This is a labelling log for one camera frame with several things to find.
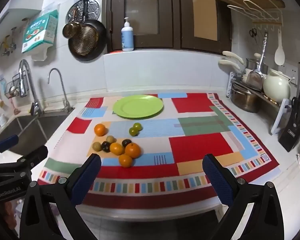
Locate steel cooking pot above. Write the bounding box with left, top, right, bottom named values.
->
left=230, top=82, right=263, bottom=113

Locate green plate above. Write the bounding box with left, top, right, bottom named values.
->
left=112, top=94, right=164, bottom=120

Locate white rice paddle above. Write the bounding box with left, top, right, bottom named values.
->
left=274, top=29, right=285, bottom=65

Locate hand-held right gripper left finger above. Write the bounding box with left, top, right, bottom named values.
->
left=19, top=152, right=102, bottom=240

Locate tall chrome faucet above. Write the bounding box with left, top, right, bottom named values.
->
left=19, top=59, right=44, bottom=115

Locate white blue pump bottle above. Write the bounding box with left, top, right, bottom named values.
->
left=121, top=17, right=134, bottom=52

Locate metal skimmer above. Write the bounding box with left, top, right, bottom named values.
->
left=246, top=32, right=268, bottom=90

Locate green white tissue package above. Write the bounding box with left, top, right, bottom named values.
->
left=21, top=9, right=59, bottom=54

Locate steel sink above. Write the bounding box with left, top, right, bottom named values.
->
left=0, top=110, right=75, bottom=155

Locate white ceramic pot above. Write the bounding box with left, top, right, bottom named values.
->
left=262, top=69, right=295, bottom=103

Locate slim gooseneck faucet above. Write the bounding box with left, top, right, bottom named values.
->
left=47, top=68, right=74, bottom=113

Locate black frying pan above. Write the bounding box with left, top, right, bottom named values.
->
left=68, top=0, right=107, bottom=62

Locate colourful patchwork cloth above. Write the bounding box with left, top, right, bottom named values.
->
left=37, top=92, right=282, bottom=209

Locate dark brown window frame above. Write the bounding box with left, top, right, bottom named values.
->
left=102, top=0, right=232, bottom=54

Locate white wire rack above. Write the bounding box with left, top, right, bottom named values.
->
left=219, top=0, right=284, bottom=30

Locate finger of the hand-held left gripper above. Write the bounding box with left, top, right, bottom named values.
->
left=0, top=134, right=19, bottom=155
left=5, top=145, right=49, bottom=178

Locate small brass pot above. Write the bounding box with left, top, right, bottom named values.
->
left=62, top=9, right=82, bottom=38

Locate round metal steamer rack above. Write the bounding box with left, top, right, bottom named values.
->
left=65, top=0, right=100, bottom=23

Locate white power outlet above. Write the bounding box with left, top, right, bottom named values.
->
left=277, top=64, right=299, bottom=85

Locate orange with stem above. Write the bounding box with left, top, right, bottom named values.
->
left=125, top=142, right=142, bottom=159

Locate white dish rack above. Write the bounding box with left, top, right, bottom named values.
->
left=226, top=71, right=290, bottom=135

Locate white plastic wall holder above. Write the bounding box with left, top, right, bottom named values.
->
left=31, top=46, right=53, bottom=62

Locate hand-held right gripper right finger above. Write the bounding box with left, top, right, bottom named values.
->
left=202, top=154, right=285, bottom=240

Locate black wire basket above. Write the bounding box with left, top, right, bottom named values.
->
left=4, top=74, right=29, bottom=99

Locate black knife block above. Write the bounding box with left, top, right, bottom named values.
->
left=277, top=96, right=300, bottom=152

